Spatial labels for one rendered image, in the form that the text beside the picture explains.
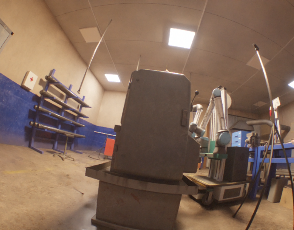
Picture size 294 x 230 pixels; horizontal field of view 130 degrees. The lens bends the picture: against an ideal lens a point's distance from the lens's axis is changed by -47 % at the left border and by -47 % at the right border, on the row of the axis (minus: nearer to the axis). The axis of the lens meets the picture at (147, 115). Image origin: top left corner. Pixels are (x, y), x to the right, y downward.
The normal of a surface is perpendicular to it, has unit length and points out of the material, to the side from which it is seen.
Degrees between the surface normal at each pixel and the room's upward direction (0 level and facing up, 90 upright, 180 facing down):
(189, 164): 90
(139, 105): 90
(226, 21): 180
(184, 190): 90
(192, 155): 90
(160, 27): 180
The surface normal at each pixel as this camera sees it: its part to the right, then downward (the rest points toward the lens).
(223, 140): -0.32, -0.20
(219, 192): -0.98, -0.18
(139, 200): -0.04, -0.25
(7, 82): 0.99, 0.15
